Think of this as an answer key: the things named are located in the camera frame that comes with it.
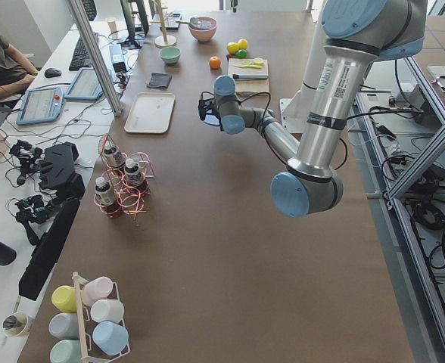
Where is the black computer mouse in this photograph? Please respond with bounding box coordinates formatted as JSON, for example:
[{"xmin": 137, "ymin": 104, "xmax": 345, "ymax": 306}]
[{"xmin": 44, "ymin": 67, "xmax": 62, "ymax": 79}]

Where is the grey folded cloth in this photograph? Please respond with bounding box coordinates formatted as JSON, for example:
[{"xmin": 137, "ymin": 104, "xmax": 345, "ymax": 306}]
[{"xmin": 146, "ymin": 72, "xmax": 172, "ymax": 89}]

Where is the pink cup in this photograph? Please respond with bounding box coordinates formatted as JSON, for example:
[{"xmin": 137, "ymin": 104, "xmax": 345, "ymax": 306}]
[{"xmin": 81, "ymin": 276, "xmax": 114, "ymax": 306}]

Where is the copper wire bottle rack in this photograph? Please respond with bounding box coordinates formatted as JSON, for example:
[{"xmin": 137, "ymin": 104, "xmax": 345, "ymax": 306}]
[{"xmin": 93, "ymin": 133, "xmax": 154, "ymax": 219}]

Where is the green bowl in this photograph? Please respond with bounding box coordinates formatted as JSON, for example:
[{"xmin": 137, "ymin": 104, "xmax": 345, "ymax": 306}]
[{"xmin": 159, "ymin": 46, "xmax": 181, "ymax": 65}]

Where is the dark drink bottle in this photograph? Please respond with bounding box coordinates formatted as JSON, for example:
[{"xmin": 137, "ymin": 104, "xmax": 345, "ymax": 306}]
[
  {"xmin": 95, "ymin": 176, "xmax": 121, "ymax": 218},
  {"xmin": 124, "ymin": 158, "xmax": 148, "ymax": 193},
  {"xmin": 102, "ymin": 144, "xmax": 125, "ymax": 172}
]

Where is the metal scoop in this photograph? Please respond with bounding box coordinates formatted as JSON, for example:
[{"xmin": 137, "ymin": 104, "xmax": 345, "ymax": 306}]
[{"xmin": 177, "ymin": 17, "xmax": 204, "ymax": 29}]

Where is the black handled knife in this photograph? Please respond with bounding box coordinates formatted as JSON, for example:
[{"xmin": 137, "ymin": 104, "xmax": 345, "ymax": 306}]
[{"xmin": 232, "ymin": 73, "xmax": 269, "ymax": 81}]

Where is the pink bowl with ice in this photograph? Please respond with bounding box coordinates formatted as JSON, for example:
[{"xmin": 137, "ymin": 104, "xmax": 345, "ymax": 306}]
[{"xmin": 188, "ymin": 17, "xmax": 217, "ymax": 42}]

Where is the blue cup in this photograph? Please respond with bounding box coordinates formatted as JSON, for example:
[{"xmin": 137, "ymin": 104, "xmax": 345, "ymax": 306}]
[{"xmin": 92, "ymin": 321, "xmax": 129, "ymax": 355}]

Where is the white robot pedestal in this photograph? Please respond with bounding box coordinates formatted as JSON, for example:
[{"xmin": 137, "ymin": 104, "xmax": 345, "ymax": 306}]
[{"xmin": 280, "ymin": 14, "xmax": 326, "ymax": 134}]

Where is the yellow lemon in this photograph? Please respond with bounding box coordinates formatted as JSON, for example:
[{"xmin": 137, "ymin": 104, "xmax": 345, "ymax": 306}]
[
  {"xmin": 237, "ymin": 39, "xmax": 248, "ymax": 50},
  {"xmin": 226, "ymin": 42, "xmax": 240, "ymax": 54}
]

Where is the wooden cutting board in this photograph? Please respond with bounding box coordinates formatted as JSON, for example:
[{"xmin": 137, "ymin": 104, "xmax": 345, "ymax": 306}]
[{"xmin": 227, "ymin": 57, "xmax": 269, "ymax": 95}]

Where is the green cup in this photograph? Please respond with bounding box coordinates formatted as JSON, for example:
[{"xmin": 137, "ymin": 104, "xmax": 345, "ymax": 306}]
[{"xmin": 49, "ymin": 340, "xmax": 82, "ymax": 363}]

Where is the blue teach pendant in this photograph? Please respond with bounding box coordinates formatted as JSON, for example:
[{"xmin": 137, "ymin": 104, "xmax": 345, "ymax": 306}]
[
  {"xmin": 16, "ymin": 87, "xmax": 64, "ymax": 126},
  {"xmin": 64, "ymin": 67, "xmax": 103, "ymax": 102}
]

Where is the yellow cup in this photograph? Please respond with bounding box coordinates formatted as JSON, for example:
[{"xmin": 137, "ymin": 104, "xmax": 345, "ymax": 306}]
[{"xmin": 51, "ymin": 285, "xmax": 76, "ymax": 313}]

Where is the blue plate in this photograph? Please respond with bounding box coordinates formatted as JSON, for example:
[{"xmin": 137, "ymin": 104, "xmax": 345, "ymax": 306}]
[{"xmin": 203, "ymin": 114, "xmax": 219, "ymax": 127}]

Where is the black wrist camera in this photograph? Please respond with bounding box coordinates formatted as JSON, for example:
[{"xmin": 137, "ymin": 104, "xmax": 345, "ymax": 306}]
[{"xmin": 198, "ymin": 98, "xmax": 216, "ymax": 121}]

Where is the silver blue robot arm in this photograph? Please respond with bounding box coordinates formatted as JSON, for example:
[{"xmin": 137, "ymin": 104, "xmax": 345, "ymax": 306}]
[{"xmin": 213, "ymin": 1, "xmax": 427, "ymax": 218}]

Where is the orange fruit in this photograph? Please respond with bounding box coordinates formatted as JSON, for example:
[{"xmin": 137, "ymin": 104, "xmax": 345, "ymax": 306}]
[{"xmin": 209, "ymin": 56, "xmax": 222, "ymax": 70}]

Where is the paper cup with tools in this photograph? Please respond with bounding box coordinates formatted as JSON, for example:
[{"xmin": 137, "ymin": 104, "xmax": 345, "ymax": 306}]
[{"xmin": 2, "ymin": 312, "xmax": 34, "ymax": 337}]

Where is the cream tray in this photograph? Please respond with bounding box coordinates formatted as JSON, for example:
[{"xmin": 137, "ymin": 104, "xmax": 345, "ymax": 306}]
[{"xmin": 124, "ymin": 92, "xmax": 175, "ymax": 135}]

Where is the white cup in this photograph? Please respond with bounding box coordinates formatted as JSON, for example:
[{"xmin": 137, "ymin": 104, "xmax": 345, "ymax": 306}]
[{"xmin": 90, "ymin": 299, "xmax": 125, "ymax": 324}]

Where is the black keyboard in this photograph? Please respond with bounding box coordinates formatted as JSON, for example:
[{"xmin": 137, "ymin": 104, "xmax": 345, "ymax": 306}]
[{"xmin": 68, "ymin": 38, "xmax": 91, "ymax": 71}]

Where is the grey cup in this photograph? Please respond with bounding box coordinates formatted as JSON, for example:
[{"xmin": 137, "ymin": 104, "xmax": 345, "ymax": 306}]
[{"xmin": 48, "ymin": 312, "xmax": 79, "ymax": 340}]

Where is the wooden cup stand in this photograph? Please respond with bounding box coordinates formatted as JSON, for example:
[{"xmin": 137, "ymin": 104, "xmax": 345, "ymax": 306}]
[{"xmin": 151, "ymin": 0, "xmax": 177, "ymax": 49}]

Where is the white wire cup rack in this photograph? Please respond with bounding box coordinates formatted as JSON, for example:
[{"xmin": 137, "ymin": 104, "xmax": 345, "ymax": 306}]
[{"xmin": 72, "ymin": 271, "xmax": 131, "ymax": 363}]

